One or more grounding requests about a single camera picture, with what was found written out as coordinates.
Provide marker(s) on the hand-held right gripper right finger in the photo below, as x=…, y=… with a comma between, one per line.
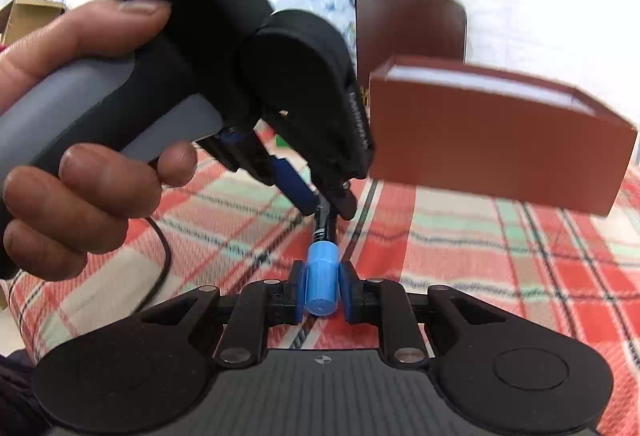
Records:
x=348, y=291

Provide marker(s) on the red plaid bed sheet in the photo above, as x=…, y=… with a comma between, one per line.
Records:
x=475, y=261

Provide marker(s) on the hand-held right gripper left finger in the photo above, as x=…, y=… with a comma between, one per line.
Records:
x=297, y=288

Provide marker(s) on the black marker pen blue cap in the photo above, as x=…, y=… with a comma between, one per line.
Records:
x=322, y=276

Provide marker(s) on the tan cardboard box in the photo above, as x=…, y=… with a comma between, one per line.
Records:
x=30, y=18

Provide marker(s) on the brown cardboard box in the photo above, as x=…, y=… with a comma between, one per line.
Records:
x=490, y=145

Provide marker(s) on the dark clothing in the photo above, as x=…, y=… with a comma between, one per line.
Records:
x=15, y=396

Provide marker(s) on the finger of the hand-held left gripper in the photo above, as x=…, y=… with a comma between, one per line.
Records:
x=342, y=201
x=295, y=186

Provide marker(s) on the person's left hand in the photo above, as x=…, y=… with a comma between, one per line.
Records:
x=90, y=206

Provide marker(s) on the brown chair back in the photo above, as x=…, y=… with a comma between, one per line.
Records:
x=410, y=30

